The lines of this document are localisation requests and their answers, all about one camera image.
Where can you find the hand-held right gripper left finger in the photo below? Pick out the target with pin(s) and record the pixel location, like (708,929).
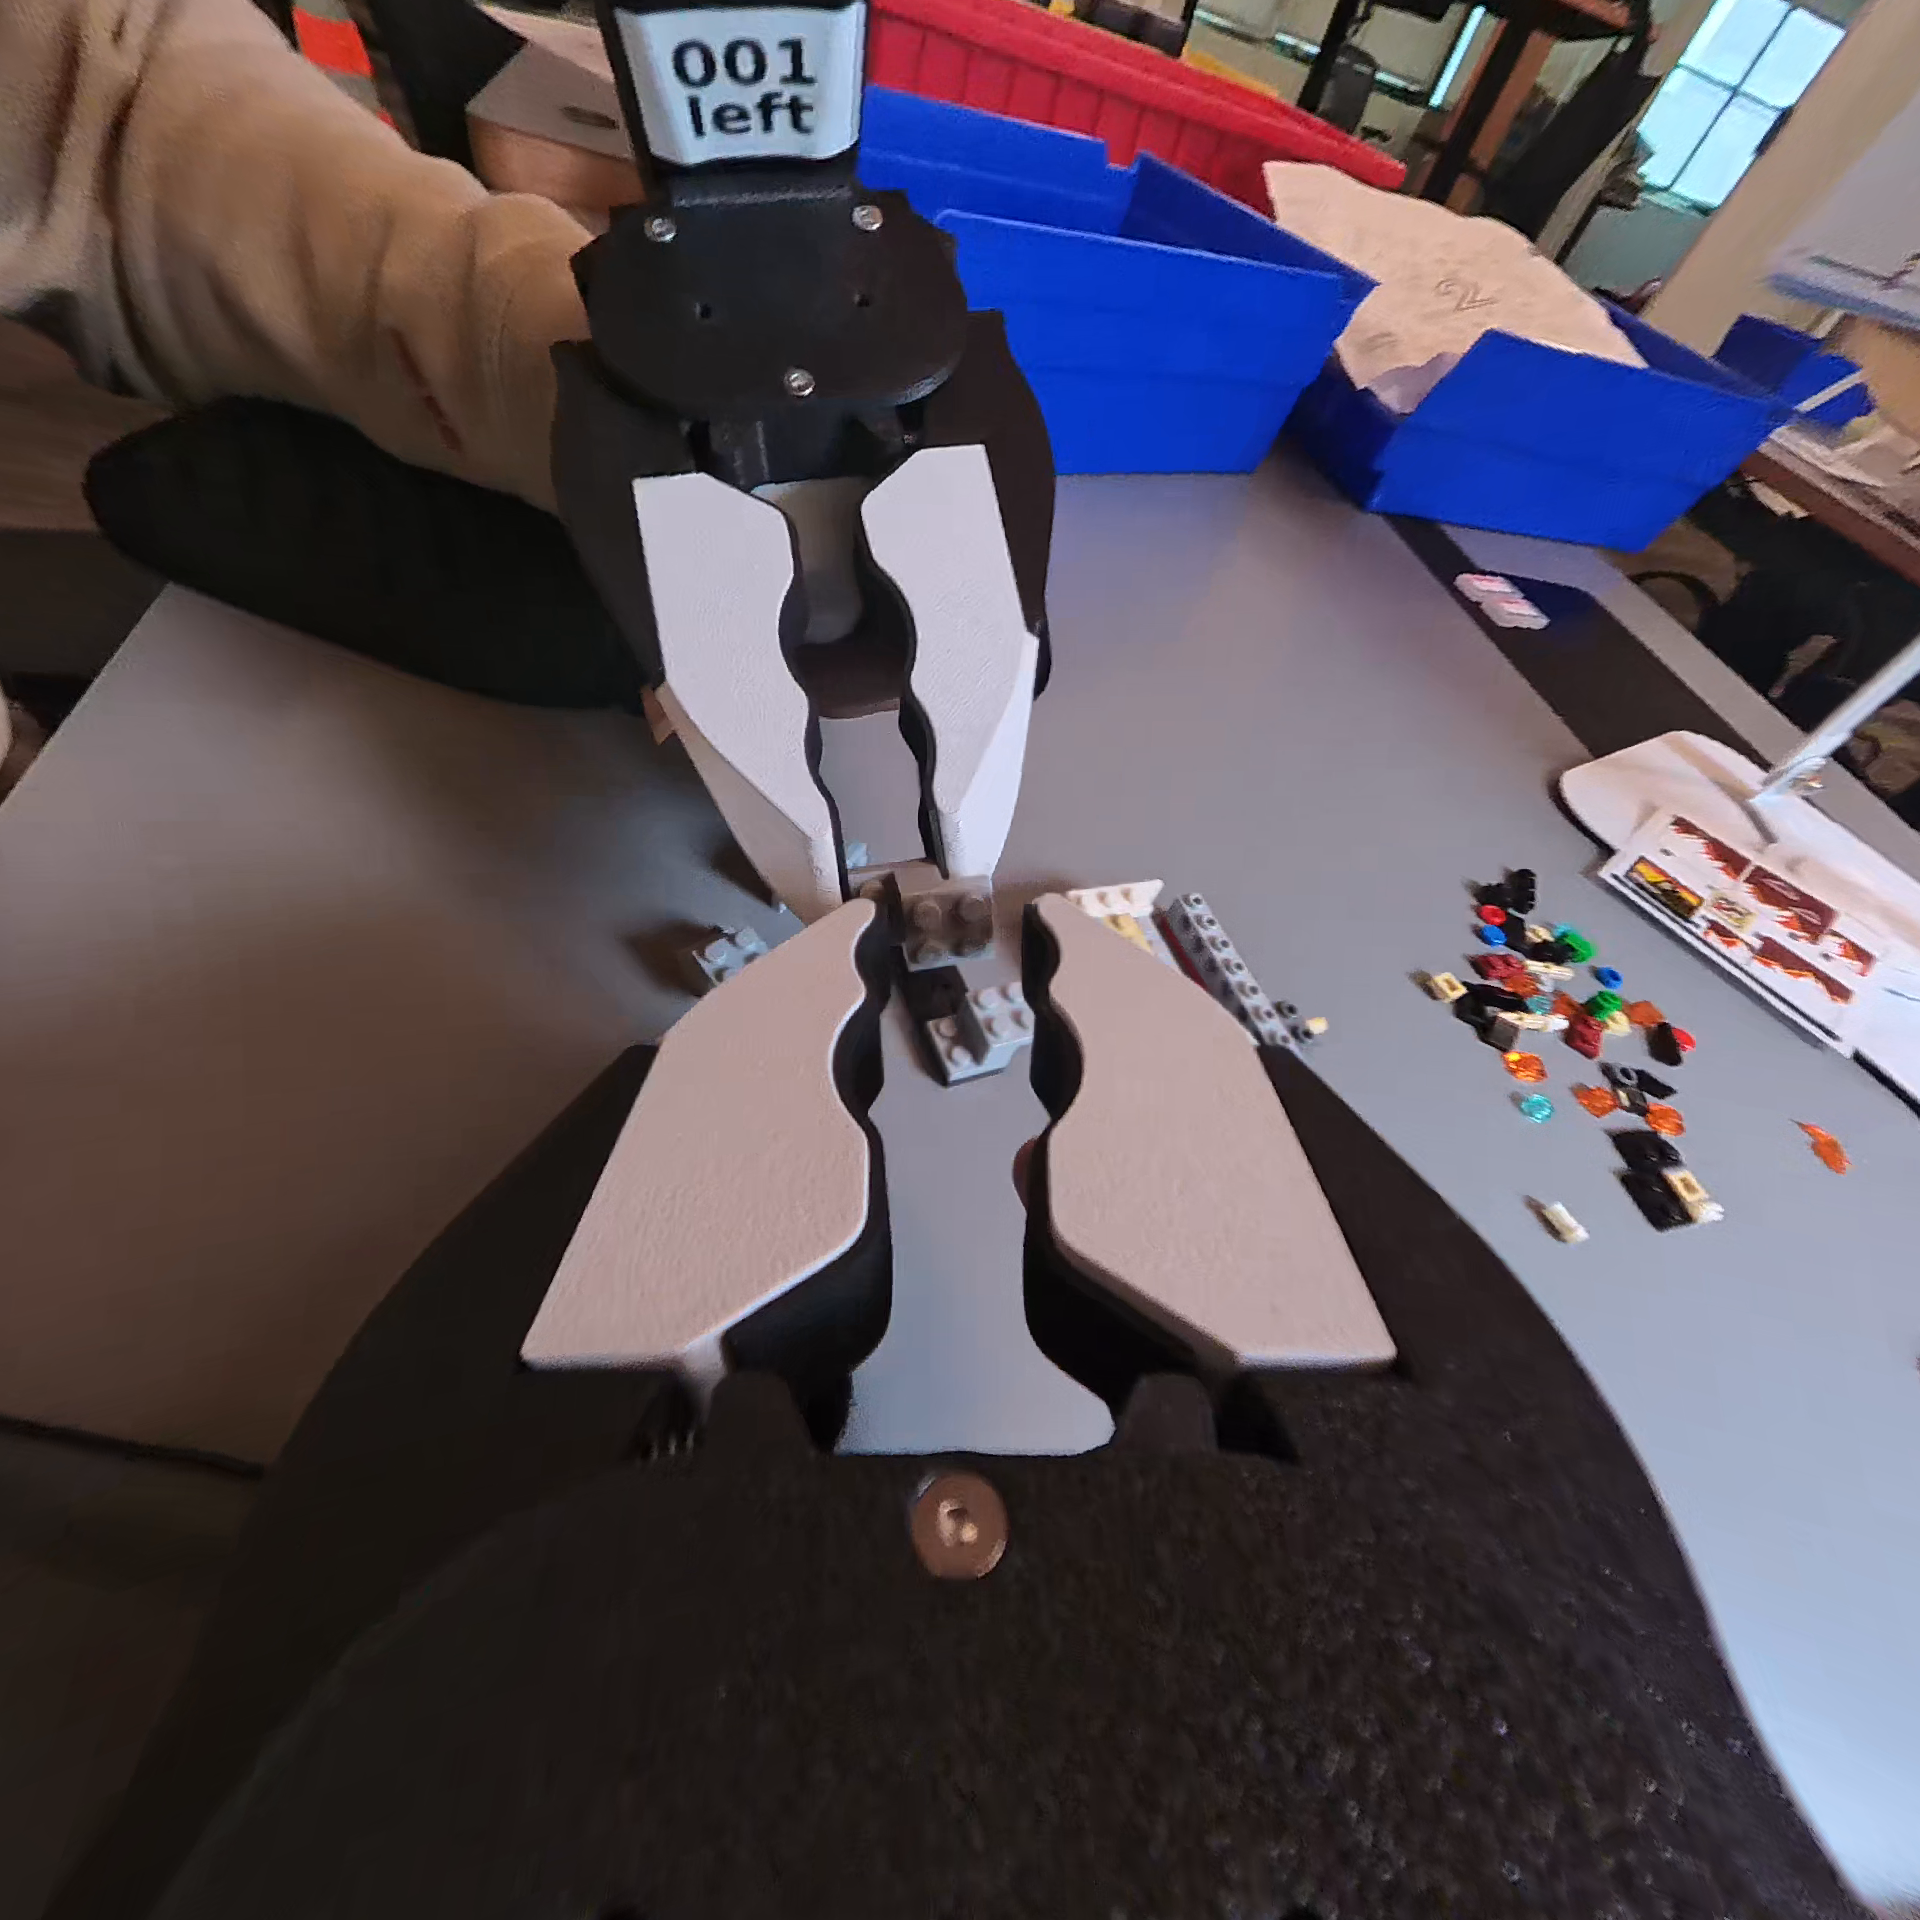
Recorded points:
(720,1184)

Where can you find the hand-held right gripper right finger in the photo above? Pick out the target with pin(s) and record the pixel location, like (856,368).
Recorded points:
(1200,1201)

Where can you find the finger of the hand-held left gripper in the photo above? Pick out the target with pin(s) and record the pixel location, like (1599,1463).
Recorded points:
(720,676)
(968,645)

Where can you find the grey lego vehicle chassis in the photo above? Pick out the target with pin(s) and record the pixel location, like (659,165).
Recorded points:
(1200,961)

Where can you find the grey lego bracket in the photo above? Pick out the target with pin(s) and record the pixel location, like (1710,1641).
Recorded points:
(983,1031)
(946,917)

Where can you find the white book stand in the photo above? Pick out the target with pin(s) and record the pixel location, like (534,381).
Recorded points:
(1651,780)

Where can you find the person's left forearm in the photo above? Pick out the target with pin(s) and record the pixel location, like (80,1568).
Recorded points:
(224,225)

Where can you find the tan lego brick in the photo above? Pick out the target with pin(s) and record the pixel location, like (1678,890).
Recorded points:
(735,950)

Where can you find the tan lego pin piece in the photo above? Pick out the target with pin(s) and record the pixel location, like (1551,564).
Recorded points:
(1559,1218)

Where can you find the pile of small lego pieces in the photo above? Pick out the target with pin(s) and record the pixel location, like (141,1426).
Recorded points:
(1575,1036)

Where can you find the small white pink lego piece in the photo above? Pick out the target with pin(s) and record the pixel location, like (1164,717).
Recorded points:
(1501,597)

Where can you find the orange lego flame piece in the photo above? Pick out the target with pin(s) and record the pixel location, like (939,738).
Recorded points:
(1823,1146)

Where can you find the person's right hand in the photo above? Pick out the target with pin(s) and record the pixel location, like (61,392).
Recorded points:
(1024,1173)

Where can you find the brown cardboard box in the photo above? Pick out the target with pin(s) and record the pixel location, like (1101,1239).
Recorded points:
(548,129)

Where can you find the red plastic bin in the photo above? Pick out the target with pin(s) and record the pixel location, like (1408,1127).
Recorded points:
(1142,89)

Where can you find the white printed paper bag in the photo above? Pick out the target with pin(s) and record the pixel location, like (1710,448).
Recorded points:
(1442,271)

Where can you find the sticker sheet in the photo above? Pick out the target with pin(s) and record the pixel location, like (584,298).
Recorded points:
(1747,914)

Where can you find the wooden office desk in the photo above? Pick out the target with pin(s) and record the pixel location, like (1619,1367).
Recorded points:
(1839,488)

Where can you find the paned window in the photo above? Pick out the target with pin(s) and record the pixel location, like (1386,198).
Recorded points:
(1740,98)

